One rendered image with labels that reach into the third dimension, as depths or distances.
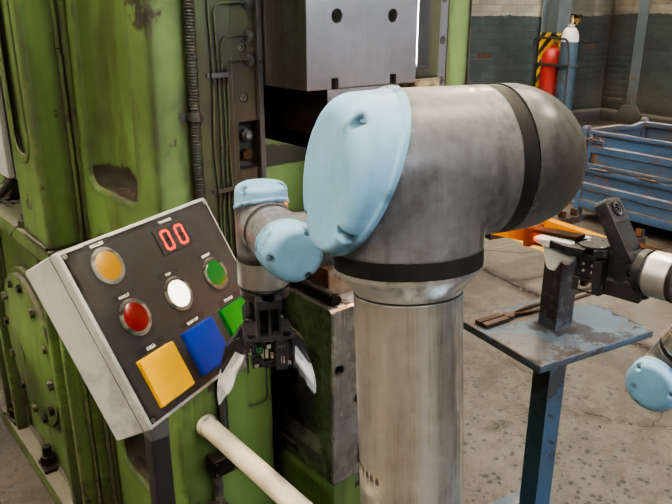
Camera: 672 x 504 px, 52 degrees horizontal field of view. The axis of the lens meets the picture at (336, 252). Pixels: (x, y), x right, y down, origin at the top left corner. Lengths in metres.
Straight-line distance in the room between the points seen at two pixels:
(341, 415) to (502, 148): 1.17
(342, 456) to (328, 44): 0.92
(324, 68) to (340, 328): 0.54
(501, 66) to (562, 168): 9.10
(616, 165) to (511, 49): 4.59
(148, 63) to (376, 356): 0.96
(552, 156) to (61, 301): 0.73
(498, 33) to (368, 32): 8.10
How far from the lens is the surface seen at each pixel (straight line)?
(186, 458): 1.67
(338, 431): 1.62
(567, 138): 0.53
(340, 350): 1.52
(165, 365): 1.06
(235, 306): 1.20
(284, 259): 0.83
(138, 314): 1.06
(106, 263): 1.05
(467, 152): 0.48
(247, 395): 1.68
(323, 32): 1.40
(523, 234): 1.30
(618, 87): 10.84
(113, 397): 1.05
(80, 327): 1.04
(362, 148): 0.45
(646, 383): 1.06
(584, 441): 2.82
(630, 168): 5.32
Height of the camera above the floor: 1.51
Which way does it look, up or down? 19 degrees down
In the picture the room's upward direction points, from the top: straight up
